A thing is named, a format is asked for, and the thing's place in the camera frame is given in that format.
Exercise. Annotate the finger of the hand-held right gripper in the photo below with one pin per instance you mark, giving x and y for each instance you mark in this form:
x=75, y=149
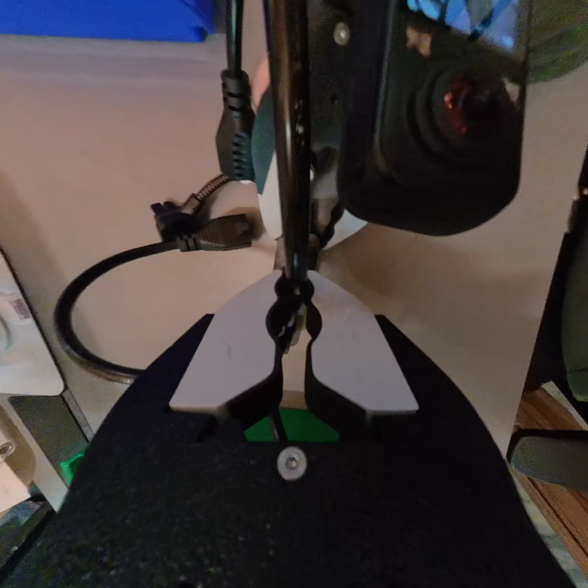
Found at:
x=273, y=211
x=344, y=227

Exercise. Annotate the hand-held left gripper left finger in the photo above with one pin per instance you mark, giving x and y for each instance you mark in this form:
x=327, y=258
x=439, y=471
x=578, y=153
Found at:
x=225, y=363

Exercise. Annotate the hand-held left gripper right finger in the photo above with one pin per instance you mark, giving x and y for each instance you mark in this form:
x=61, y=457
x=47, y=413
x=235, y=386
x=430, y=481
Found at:
x=363, y=363

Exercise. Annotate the blue plastic bin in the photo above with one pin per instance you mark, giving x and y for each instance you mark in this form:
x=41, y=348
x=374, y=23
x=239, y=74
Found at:
x=101, y=18

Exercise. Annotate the person's right hand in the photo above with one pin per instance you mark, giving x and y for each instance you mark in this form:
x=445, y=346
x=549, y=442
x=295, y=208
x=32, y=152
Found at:
x=260, y=82

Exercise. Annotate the green plastic bin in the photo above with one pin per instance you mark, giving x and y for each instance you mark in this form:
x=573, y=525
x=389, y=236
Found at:
x=298, y=425

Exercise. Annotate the white stand base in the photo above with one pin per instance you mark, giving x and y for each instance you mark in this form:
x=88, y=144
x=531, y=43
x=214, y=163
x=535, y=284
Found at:
x=27, y=349

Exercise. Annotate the black mesh office chair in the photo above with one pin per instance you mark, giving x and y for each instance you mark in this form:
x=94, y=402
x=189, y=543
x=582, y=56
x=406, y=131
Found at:
x=551, y=454

